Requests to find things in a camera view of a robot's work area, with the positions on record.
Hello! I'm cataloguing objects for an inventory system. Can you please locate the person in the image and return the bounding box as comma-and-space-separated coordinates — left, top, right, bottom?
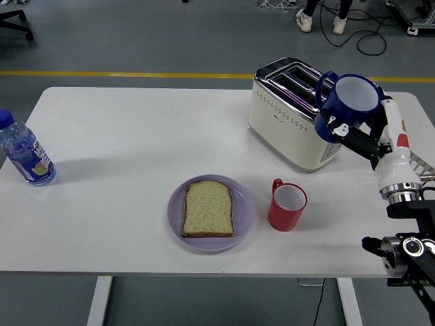
294, 0, 354, 35

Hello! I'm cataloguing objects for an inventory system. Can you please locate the metal equipment cart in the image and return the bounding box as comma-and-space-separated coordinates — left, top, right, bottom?
387, 0, 435, 35

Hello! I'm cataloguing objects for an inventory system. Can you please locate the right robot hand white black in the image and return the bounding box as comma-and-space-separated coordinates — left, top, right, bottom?
319, 86, 423, 193

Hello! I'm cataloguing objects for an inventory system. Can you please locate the thin black cable under table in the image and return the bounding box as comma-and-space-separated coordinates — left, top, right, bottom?
311, 278, 327, 326

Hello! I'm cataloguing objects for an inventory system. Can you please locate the silver metal toast rack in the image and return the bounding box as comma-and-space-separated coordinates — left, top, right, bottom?
409, 151, 435, 183

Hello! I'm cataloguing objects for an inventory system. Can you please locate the red enamel cup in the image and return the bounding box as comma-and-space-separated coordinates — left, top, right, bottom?
267, 177, 309, 232

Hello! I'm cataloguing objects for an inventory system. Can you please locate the blue enamel cup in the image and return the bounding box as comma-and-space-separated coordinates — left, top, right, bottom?
314, 71, 382, 143

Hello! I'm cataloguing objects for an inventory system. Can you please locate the black cable on floor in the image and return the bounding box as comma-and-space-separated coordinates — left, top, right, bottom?
317, 0, 408, 56

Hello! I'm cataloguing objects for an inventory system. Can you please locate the white paper sheet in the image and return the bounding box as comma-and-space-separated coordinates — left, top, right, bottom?
356, 119, 375, 139

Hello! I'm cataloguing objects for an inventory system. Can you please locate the white table leg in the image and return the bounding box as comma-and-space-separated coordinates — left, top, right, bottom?
86, 276, 113, 326
336, 277, 364, 326

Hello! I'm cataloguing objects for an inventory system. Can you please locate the white cable bundle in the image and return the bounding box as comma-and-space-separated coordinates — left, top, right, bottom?
256, 0, 298, 13

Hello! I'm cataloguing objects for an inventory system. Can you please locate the grey table control box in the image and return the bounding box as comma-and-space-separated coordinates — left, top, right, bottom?
297, 277, 326, 288

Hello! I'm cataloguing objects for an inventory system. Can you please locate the black office chair base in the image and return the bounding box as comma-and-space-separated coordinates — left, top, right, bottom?
0, 9, 34, 41

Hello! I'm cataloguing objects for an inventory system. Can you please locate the purple round plate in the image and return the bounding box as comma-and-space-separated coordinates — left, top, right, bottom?
167, 173, 255, 253

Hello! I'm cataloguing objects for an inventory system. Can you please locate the plastic bottle with blue cap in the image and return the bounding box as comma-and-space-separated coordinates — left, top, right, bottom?
0, 108, 57, 187

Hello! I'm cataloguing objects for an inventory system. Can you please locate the slice of bread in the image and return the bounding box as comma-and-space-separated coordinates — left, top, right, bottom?
181, 180, 236, 238

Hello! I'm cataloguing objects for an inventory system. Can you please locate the cream and chrome toaster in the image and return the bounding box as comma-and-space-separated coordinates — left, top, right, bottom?
247, 56, 343, 174

